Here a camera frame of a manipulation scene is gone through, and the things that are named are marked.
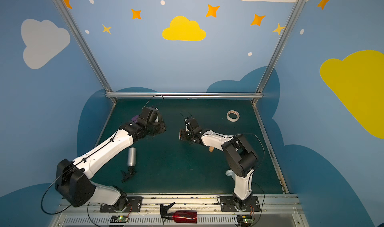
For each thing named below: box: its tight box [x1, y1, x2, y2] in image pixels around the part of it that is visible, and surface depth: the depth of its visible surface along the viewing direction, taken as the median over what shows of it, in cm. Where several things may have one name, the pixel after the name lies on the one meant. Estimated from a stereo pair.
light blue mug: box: [225, 169, 236, 180], surface depth 82 cm
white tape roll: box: [226, 110, 240, 122], surface depth 113 cm
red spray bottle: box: [159, 201, 198, 225], surface depth 70 cm
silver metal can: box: [127, 147, 137, 167], surface depth 88 cm
